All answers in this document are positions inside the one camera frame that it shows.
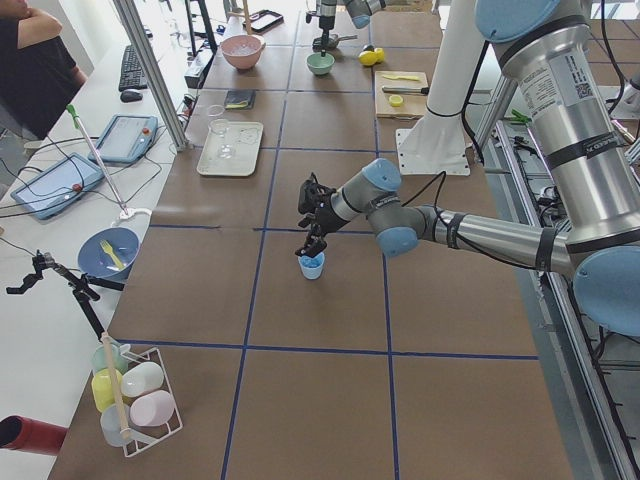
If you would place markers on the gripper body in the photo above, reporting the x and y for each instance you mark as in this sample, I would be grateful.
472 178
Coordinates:
323 215
325 31

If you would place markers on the light blue cup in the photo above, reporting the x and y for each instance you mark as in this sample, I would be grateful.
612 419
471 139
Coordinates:
312 267

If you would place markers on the green bowl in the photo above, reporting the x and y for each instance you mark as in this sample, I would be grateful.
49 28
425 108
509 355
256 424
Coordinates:
320 63

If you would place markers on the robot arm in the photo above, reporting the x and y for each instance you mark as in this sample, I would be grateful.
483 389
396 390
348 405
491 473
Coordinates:
540 45
360 12

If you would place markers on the metal ice scoop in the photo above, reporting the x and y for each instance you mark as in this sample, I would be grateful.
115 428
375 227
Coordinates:
333 41

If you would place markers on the pink bowl with ice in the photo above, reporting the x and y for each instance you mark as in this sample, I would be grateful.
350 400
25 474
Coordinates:
243 51

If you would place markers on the blue bowl with fork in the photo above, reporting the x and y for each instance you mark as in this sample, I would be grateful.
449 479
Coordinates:
109 254

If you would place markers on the whole yellow lemon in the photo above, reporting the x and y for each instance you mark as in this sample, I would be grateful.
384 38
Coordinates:
369 58

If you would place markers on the lemon half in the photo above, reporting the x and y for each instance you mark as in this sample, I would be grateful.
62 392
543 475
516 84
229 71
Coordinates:
396 100

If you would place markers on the cream bear tray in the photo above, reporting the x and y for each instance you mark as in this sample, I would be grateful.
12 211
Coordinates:
246 138

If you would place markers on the yellow plastic knife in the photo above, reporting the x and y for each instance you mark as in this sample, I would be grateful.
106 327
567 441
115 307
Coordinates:
413 78

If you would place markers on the grey folded cloth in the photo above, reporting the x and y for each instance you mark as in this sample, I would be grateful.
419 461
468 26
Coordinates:
239 99

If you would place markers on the wine glass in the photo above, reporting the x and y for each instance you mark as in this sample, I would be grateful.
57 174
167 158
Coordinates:
219 128

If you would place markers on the wooden cutting board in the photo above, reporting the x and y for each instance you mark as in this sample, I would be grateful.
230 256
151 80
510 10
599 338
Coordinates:
414 106

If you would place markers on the black keyboard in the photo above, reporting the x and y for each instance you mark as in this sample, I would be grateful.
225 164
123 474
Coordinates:
132 75

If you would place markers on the far teach pendant tablet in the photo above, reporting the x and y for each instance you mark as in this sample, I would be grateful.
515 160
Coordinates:
126 138

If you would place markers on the teach pendant tablet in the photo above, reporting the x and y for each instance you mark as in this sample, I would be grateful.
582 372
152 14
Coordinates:
57 187
126 138

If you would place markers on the computer mouse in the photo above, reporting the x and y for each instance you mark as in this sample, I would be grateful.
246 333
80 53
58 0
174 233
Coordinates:
130 96

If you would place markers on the white cup in rack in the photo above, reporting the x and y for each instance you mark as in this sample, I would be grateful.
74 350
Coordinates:
143 378

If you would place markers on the pink cup in rack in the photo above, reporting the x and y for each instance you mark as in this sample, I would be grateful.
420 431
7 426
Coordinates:
152 409

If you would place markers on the yellow cup in rack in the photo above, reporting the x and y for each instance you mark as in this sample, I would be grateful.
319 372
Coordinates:
102 390

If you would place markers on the near teach pendant tablet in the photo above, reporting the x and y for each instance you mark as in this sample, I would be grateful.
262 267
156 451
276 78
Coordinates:
57 187

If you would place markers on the seated person black shirt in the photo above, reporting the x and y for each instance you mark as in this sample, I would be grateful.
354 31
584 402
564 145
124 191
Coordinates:
39 77

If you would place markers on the red cylinder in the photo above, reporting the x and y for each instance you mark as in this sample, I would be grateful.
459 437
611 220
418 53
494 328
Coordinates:
33 436

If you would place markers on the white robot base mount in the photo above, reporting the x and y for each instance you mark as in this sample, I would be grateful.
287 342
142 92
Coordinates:
436 143

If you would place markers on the aluminium frame post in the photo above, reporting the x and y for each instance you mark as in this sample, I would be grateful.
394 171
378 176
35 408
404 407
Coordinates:
134 29

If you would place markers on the white wire cup rack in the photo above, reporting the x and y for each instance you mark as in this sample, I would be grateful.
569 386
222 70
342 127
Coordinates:
134 397

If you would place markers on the black camera tripod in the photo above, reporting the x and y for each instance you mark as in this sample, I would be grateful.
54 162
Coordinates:
80 285

